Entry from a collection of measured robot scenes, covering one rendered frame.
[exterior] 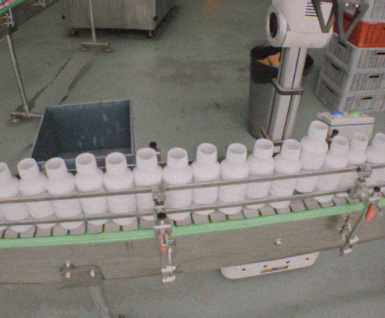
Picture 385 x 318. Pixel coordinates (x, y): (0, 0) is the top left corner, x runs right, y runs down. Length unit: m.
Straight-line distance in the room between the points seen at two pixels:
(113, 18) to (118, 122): 3.25
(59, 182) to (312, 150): 0.50
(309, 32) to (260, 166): 0.69
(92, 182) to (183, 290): 1.20
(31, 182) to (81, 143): 0.69
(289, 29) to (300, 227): 0.70
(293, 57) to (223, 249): 0.80
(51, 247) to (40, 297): 1.12
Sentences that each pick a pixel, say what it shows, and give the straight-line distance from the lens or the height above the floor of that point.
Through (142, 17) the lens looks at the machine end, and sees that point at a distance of 4.35.
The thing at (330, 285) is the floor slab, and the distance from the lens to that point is 1.96.
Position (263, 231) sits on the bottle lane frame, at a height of 0.96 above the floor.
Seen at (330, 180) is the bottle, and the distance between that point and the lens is 0.80.
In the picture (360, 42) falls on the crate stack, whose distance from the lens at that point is 2.94.
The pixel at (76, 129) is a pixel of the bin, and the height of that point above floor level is 0.84.
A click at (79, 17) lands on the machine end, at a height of 0.27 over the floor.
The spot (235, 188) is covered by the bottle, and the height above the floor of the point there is 1.08.
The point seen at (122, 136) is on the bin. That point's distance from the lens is 1.34.
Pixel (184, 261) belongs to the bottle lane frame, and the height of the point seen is 0.87.
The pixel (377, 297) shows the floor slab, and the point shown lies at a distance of 2.04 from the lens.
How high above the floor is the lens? 1.59
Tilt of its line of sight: 41 degrees down
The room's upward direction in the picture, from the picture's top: 2 degrees clockwise
